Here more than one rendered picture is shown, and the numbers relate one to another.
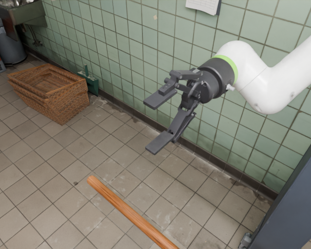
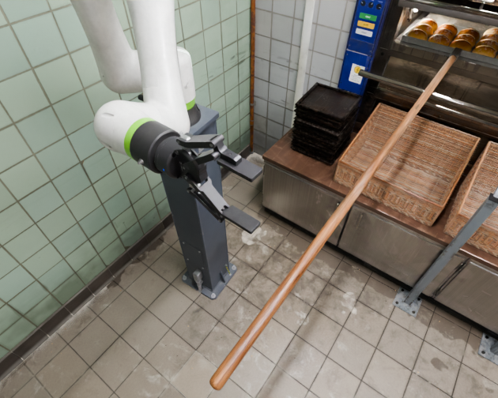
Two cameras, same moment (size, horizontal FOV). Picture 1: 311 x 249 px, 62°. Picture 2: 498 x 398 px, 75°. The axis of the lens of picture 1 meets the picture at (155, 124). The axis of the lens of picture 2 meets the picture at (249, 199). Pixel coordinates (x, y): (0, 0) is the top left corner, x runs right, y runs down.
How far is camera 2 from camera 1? 55 cm
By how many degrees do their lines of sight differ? 60
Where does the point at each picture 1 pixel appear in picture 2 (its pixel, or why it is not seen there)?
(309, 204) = not seen: hidden behind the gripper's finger
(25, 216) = not seen: outside the picture
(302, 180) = not seen: hidden behind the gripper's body
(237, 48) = (124, 108)
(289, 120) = (84, 178)
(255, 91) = (172, 125)
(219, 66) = (160, 127)
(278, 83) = (175, 102)
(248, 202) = (145, 272)
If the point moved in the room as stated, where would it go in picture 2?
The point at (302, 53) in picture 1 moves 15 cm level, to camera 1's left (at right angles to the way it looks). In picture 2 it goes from (160, 65) to (152, 101)
